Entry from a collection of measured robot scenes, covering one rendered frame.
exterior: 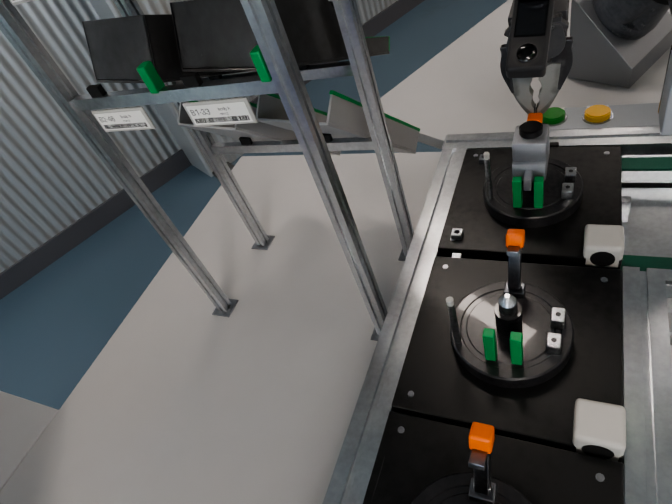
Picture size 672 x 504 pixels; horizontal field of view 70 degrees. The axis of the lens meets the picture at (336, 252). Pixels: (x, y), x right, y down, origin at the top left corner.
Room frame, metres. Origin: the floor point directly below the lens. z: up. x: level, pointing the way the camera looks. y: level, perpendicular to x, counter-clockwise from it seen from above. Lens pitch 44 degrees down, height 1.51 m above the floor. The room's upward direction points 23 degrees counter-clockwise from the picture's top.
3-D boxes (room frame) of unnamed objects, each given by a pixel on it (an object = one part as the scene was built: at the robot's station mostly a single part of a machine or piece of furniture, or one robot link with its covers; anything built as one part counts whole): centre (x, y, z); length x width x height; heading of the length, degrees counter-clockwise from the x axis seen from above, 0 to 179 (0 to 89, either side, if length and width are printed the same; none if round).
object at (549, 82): (0.57, -0.38, 1.11); 0.06 x 0.03 x 0.09; 143
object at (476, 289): (0.31, -0.16, 1.01); 0.24 x 0.24 x 0.13; 53
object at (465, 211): (0.51, -0.31, 0.96); 0.24 x 0.24 x 0.02; 53
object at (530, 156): (0.50, -0.30, 1.06); 0.08 x 0.04 x 0.07; 143
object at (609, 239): (0.37, -0.33, 0.97); 0.05 x 0.05 x 0.04; 53
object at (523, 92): (0.59, -0.35, 1.11); 0.06 x 0.03 x 0.09; 143
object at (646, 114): (0.63, -0.51, 0.93); 0.21 x 0.07 x 0.06; 53
